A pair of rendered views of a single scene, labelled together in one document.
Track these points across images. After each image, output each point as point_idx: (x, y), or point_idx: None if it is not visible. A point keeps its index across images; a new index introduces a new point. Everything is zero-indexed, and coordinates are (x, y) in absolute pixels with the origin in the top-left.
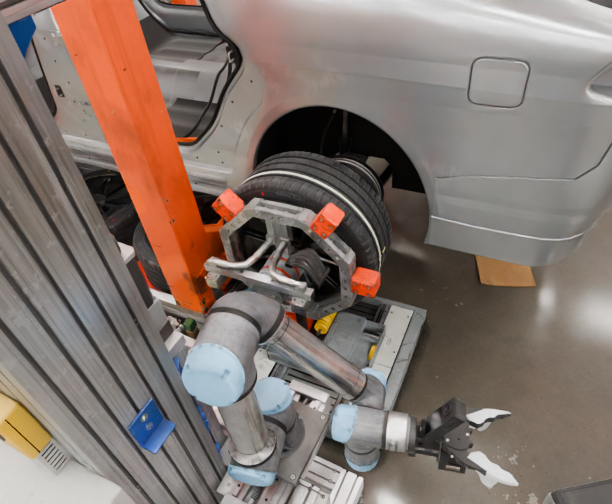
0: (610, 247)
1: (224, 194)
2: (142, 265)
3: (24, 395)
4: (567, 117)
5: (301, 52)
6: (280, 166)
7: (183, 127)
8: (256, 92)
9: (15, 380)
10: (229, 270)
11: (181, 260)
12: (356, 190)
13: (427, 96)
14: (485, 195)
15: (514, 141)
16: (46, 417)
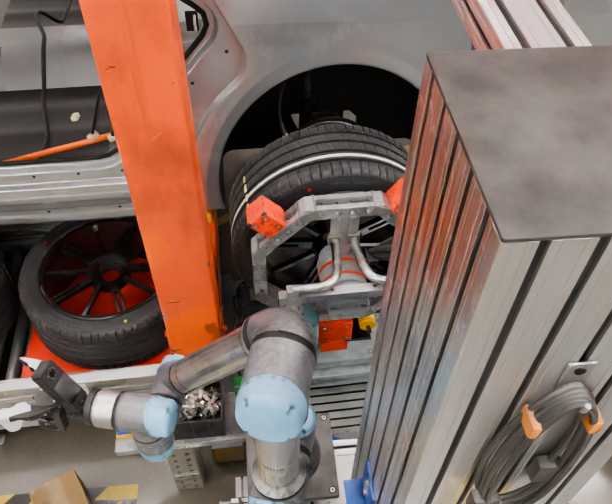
0: None
1: (264, 204)
2: (64, 345)
3: (570, 484)
4: (595, 28)
5: (311, 4)
6: (312, 150)
7: (25, 134)
8: (232, 64)
9: (603, 464)
10: (316, 294)
11: (210, 309)
12: (400, 154)
13: (461, 31)
14: None
15: None
16: (559, 501)
